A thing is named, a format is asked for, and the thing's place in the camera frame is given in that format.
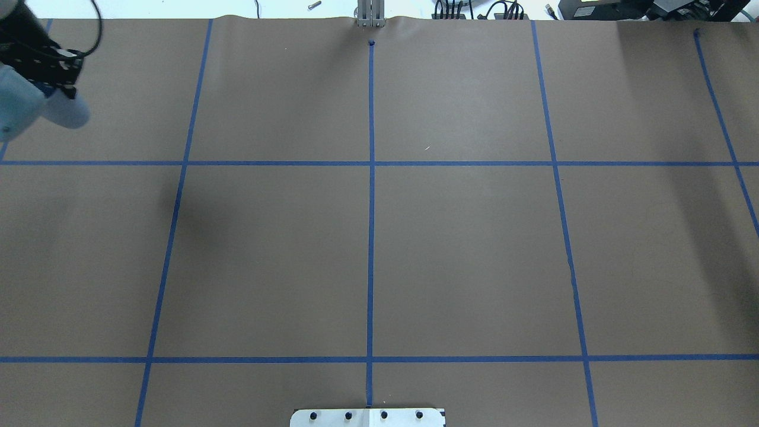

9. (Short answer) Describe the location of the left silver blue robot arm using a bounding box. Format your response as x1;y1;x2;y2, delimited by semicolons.
1;1;103;143

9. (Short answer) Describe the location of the brown paper table cover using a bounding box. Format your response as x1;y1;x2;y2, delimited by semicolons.
2;16;757;426

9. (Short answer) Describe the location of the black usb hub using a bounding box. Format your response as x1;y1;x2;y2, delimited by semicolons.
430;1;529;21

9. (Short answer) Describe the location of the black monitor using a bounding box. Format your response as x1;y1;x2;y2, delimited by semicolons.
558;1;750;22

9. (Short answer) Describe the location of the aluminium frame post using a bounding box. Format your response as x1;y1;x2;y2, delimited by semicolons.
355;0;387;28

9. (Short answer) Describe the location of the white pedestal with base plate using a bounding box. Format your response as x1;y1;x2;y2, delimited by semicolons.
289;408;447;426

